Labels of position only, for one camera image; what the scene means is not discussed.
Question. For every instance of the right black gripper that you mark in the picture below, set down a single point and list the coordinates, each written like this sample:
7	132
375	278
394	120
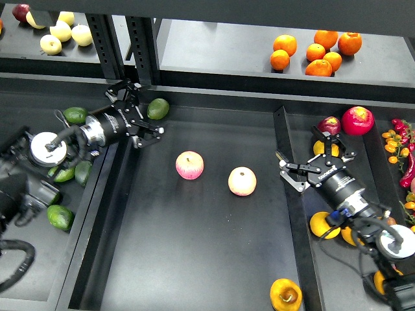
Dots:
337	188

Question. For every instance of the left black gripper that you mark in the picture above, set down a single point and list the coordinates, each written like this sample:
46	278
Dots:
109	124

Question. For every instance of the dark green avocado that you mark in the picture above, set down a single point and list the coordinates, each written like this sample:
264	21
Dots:
60	217

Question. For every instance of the yellow pear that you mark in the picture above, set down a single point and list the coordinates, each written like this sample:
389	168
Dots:
285	295
319	148
378	280
346	234
390	221
319	225

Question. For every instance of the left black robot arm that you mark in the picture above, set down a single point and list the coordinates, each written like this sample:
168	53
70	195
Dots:
32	165

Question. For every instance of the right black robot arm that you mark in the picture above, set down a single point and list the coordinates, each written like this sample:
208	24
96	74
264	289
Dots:
386	244

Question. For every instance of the green avocado tray corner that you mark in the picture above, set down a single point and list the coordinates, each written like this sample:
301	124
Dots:
157	109

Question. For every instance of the green avocado far left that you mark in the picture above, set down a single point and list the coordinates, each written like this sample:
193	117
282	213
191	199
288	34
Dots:
75	115

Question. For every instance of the dark avocado cluster right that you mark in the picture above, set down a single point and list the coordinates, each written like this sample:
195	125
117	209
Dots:
82	172

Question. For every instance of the green avocado cluster middle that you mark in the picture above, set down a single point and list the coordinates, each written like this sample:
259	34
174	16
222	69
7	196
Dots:
61	175

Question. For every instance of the green avocado lower left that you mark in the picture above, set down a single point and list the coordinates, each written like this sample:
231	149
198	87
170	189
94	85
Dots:
55	199

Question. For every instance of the dark red apple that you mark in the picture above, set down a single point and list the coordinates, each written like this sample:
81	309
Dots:
330	124

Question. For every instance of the bright red apple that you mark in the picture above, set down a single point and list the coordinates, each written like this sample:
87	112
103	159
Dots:
357	121

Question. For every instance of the pink red apple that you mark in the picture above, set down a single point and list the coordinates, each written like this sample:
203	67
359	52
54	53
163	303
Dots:
189	165

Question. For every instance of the cherry tomato vine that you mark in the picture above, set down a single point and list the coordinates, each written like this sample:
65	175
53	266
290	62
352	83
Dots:
399	143

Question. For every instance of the black shelf upright right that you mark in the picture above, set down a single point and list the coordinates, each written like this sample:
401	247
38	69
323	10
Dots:
143	44

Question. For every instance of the black shelf upright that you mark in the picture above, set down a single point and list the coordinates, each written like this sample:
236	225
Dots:
107	45
143	44

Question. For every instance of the pale yellow pink apple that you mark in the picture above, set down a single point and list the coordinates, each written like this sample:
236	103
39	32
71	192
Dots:
242	181

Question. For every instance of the red chili pepper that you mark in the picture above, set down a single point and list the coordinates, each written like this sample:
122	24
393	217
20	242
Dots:
408	176

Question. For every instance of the black shelf upright left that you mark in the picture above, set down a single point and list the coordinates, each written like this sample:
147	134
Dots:
107	45

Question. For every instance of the pale yellow apple right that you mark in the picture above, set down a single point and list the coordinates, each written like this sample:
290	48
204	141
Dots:
82	35

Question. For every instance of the orange front bottom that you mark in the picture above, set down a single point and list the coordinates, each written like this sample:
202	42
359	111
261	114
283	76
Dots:
319	68

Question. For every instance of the orange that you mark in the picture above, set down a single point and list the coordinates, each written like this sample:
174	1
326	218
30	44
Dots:
349	43
287	43
319	68
279	60
326	38

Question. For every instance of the orange right small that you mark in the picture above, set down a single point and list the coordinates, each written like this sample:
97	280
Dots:
334	59

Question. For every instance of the orange small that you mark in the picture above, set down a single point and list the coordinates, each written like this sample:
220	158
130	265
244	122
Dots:
315	51
334	59

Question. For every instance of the pale yellow apple front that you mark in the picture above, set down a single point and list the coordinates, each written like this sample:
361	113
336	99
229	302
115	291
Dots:
50	45

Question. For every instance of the pale yellow apple middle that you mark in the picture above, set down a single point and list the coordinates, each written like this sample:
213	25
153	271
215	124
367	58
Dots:
61	30

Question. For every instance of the orange lower left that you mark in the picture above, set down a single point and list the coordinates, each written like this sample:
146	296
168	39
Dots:
279	60

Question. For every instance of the orange centre small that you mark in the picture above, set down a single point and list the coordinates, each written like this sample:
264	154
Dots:
315	51

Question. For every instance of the pale yellow apple back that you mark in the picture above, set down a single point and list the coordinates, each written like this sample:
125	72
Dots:
67	17

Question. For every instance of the orange top right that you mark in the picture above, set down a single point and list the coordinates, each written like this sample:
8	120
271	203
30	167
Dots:
349	43

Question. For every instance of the orange top centre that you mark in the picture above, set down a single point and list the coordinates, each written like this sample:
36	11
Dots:
326	38

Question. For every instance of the orange top left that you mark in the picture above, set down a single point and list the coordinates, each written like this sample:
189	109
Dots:
287	43

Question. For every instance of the black centre tray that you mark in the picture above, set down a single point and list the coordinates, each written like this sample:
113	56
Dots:
174	244

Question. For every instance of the black tray divider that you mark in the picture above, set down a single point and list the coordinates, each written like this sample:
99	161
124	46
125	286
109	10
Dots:
303	251

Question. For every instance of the pale yellow apple hidden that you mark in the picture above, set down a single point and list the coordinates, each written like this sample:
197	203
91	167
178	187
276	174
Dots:
32	23

